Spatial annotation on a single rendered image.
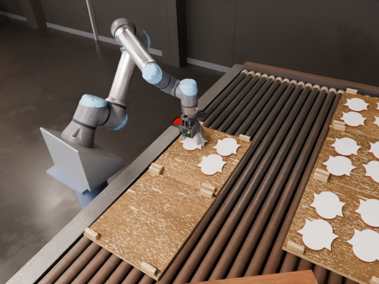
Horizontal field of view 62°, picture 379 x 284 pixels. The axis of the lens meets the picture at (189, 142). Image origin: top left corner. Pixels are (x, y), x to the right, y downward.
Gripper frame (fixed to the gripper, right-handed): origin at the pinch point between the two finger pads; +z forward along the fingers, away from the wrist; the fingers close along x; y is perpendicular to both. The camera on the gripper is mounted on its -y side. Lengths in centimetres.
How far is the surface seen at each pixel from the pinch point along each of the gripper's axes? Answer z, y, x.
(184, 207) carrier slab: -0.9, 38.2, 17.1
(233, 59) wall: 84, -251, -87
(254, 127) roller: 3.5, -28.8, 21.4
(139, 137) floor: 98, -78, -113
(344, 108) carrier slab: 3, -68, 60
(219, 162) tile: -0.8, 8.4, 18.2
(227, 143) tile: -0.3, -6.2, 15.4
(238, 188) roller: 1.7, 16.7, 31.5
